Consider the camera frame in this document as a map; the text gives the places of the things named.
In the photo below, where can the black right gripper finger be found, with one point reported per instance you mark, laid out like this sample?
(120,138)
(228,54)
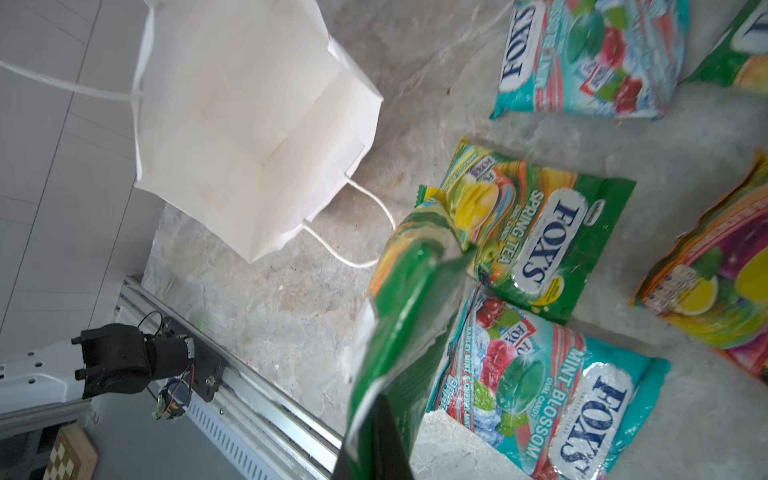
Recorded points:
(388,459)

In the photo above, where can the white floral paper bag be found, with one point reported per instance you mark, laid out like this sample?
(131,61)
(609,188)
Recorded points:
(248,116)

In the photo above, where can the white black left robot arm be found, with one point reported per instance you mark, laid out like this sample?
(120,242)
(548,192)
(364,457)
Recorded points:
(115,358)

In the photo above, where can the left circuit board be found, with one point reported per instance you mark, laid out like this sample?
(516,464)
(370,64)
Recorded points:
(172,400)

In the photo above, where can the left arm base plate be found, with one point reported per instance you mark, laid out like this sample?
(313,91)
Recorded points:
(206,365)

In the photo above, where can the teal Fox's candy packet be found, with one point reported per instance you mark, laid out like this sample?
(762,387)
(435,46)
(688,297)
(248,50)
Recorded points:
(557,403)
(614,58)

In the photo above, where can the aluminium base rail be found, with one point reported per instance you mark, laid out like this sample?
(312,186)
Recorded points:
(261,430)

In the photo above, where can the yellow green Fox's candy packet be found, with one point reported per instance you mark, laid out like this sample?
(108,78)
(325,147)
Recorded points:
(739,58)

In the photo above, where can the orange snack packet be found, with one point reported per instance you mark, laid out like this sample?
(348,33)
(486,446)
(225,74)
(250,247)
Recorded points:
(713,284)

